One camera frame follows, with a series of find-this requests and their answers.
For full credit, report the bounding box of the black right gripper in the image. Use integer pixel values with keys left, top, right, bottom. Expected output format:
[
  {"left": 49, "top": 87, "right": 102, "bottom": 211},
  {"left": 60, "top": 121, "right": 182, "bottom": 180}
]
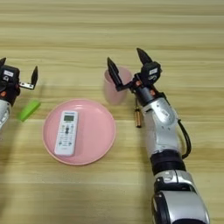
[{"left": 106, "top": 47, "right": 167, "bottom": 108}]

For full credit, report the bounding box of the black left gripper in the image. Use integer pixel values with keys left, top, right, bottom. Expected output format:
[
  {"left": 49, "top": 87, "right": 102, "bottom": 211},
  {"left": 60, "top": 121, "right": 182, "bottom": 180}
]
[{"left": 0, "top": 57, "right": 39, "bottom": 107}]

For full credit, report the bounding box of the pink plastic cup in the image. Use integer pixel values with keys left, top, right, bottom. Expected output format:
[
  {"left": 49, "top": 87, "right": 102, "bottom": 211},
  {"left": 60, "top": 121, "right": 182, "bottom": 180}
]
[{"left": 103, "top": 66, "right": 134, "bottom": 106}]

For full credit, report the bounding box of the green rectangular block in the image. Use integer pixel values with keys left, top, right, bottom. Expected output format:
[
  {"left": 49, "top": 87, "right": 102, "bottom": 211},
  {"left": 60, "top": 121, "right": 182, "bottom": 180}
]
[{"left": 16, "top": 99, "right": 42, "bottom": 123}]

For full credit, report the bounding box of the screwdriver with amber handle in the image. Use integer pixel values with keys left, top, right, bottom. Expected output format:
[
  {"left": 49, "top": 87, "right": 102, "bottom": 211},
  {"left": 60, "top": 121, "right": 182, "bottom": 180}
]
[{"left": 134, "top": 97, "right": 143, "bottom": 129}]

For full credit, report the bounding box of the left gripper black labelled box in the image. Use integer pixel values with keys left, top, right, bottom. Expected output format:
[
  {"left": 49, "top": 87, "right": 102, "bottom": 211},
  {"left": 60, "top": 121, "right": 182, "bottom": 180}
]
[{"left": 0, "top": 64, "right": 21, "bottom": 86}]

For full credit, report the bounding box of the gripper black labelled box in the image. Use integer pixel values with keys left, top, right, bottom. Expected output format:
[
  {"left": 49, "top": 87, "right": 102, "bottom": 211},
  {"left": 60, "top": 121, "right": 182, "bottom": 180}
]
[
  {"left": 140, "top": 60, "right": 162, "bottom": 86},
  {"left": 0, "top": 64, "right": 21, "bottom": 86}
]

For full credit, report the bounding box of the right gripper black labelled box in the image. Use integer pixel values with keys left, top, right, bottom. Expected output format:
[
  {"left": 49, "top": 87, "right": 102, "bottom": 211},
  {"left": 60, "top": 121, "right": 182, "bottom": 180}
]
[{"left": 140, "top": 60, "right": 162, "bottom": 86}]

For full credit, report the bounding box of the pink round plate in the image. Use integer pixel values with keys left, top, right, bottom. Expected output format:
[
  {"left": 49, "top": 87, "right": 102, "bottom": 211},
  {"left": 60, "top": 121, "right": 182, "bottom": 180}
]
[{"left": 42, "top": 98, "right": 117, "bottom": 166}]

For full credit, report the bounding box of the white remote control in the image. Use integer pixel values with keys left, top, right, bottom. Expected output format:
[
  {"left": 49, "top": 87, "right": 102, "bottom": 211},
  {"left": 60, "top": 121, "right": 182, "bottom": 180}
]
[{"left": 53, "top": 109, "right": 80, "bottom": 157}]

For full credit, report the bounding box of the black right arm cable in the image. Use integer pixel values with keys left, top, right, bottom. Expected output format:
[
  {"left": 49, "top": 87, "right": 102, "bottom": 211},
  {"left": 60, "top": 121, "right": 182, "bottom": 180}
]
[{"left": 176, "top": 117, "right": 193, "bottom": 160}]

